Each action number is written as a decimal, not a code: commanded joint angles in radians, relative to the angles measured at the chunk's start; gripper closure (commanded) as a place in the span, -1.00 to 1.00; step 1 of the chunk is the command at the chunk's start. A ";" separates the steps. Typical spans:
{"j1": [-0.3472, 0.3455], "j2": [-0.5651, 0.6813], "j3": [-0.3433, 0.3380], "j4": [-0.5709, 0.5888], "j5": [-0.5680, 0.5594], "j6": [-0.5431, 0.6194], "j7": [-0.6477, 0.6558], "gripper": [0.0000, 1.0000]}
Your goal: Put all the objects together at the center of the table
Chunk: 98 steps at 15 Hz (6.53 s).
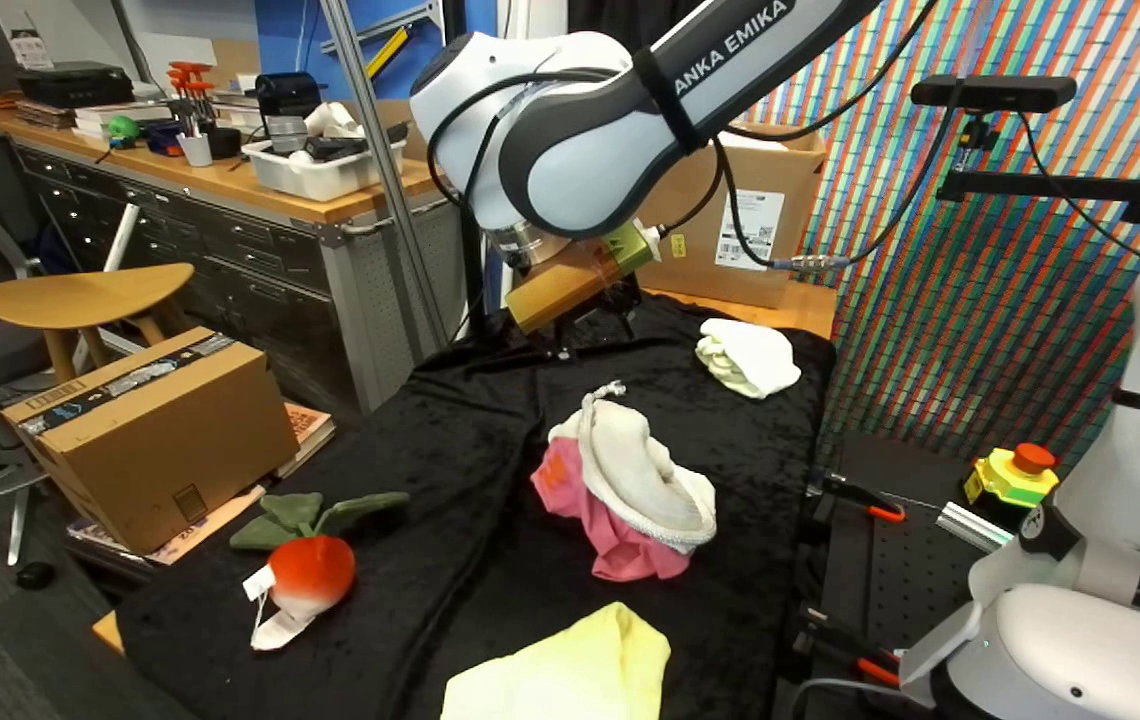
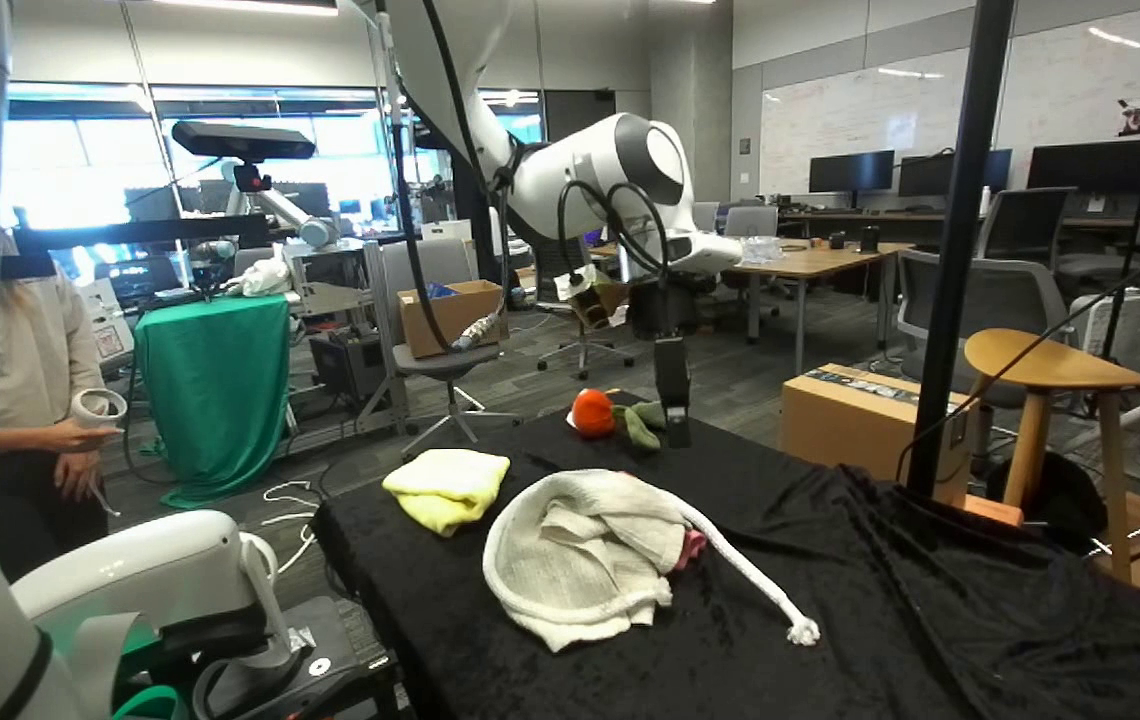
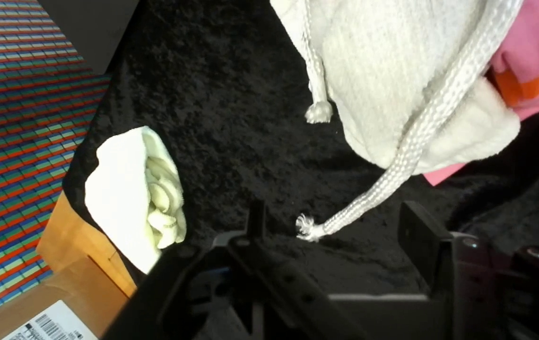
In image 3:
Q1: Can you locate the pink cloth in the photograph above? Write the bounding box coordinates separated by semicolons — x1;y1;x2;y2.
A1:
422;0;539;190

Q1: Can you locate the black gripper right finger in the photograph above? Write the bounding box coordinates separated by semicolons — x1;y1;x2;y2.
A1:
397;201;539;340

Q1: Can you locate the cardboard box with white label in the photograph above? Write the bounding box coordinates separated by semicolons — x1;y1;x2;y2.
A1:
0;254;140;340

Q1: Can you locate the cream folded cloth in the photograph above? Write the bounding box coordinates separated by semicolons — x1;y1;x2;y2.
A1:
83;125;189;276

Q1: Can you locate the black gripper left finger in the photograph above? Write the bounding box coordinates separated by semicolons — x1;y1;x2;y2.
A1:
100;201;371;340

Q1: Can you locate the black velvet tablecloth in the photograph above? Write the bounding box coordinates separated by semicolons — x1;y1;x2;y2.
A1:
63;0;539;299

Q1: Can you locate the orange wooden board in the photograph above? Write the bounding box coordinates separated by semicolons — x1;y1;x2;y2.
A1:
32;190;140;299

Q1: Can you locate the colourful striped backdrop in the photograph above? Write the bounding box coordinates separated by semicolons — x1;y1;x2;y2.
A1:
0;0;114;331

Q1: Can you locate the white rope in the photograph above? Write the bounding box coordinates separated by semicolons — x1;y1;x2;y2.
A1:
293;0;526;244

